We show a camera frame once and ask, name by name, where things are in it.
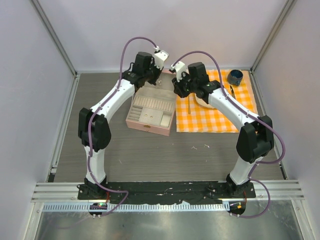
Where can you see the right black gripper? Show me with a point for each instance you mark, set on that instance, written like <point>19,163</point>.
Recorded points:
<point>177,86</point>

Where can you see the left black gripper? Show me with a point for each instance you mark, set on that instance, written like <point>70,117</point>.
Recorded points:
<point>158,73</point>

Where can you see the pink jewelry box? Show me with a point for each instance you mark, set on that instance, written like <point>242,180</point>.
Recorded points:
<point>153,100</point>

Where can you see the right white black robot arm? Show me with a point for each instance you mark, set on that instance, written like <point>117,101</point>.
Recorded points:
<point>255,139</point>

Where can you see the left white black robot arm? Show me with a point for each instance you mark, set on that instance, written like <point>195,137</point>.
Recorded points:
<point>93,124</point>

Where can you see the gold fork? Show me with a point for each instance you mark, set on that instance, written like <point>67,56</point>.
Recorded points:
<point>188,105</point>

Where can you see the bird pattern plate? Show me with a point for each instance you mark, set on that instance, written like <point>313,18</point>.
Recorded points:
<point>203,104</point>

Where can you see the orange checkered cloth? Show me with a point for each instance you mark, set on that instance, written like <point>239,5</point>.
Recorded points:
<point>204,120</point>

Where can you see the gold knife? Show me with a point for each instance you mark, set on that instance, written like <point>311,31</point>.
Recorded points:
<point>232,92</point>

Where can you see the dark blue mug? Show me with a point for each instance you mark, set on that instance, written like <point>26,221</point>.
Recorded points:
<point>235,77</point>

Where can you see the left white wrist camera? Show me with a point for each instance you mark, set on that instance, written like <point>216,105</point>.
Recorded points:
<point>160,56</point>

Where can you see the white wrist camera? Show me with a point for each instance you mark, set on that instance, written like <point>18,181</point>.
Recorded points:
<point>160,56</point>
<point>178,69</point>

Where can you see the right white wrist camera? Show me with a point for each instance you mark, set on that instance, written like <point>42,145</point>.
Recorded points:
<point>178,69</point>

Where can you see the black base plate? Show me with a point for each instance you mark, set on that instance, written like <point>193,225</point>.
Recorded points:
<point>165,192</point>

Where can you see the white slotted cable duct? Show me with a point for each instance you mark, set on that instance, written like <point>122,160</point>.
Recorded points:
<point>102,207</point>

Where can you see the aluminium frame rail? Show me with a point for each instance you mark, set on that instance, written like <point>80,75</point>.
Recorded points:
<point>67,191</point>

